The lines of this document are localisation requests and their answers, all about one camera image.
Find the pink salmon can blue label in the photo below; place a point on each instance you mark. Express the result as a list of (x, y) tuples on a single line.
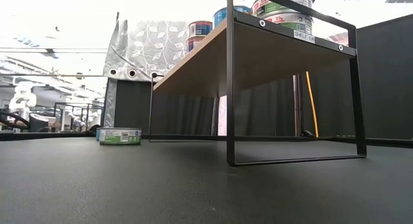
[(199, 29), (193, 42)]

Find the green white tuna can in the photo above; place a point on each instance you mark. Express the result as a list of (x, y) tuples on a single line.
[(271, 7), (290, 22), (120, 137)]

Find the teal tuna can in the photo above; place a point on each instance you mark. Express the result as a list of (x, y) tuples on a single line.
[(221, 15), (97, 134)]

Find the white shelf label sticker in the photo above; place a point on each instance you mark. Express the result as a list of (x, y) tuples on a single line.
[(304, 36)]

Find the white pink cloth strip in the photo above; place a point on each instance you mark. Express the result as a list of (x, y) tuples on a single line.
[(222, 117)]

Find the black backdrop curtain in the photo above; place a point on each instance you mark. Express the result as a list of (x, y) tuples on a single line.
[(267, 111), (135, 104)]

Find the grey leaf pattern curtain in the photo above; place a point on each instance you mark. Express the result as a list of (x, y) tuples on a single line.
[(151, 46)]

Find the grey metal pole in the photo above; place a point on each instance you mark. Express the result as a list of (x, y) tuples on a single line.
[(297, 104)]

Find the black chair back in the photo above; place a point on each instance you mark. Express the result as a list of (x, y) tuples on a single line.
[(38, 124)]

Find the black partition panel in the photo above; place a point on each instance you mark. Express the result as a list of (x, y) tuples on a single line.
[(387, 75)]

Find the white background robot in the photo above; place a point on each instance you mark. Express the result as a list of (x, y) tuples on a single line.
[(22, 99)]

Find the black round wheel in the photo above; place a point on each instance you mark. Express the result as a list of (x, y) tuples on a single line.
[(22, 118)]

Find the wooden shelf riser black frame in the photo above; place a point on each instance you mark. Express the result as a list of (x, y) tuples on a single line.
[(200, 72)]

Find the black background table frame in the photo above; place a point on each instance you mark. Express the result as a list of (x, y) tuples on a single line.
[(74, 104)]

